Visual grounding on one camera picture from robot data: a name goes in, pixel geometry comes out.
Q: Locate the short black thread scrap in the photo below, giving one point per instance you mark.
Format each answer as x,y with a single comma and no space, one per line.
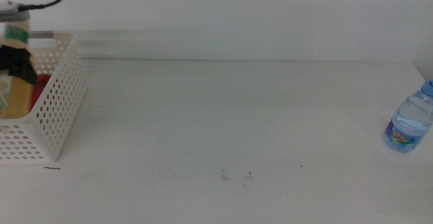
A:
52,168

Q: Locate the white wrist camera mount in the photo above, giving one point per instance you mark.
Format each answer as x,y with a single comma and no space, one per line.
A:
8,5

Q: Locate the yellow tea bottle green label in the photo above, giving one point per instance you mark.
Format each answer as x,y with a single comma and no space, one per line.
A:
18,99

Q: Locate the white perforated plastic basket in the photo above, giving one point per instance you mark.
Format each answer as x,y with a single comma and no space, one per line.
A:
64,99

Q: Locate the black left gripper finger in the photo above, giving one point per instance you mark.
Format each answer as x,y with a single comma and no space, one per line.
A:
27,70

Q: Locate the clear water bottle blue cap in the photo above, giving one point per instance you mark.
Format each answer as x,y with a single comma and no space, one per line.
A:
407,122

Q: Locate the red cola can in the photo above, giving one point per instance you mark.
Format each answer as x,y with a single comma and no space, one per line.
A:
39,88

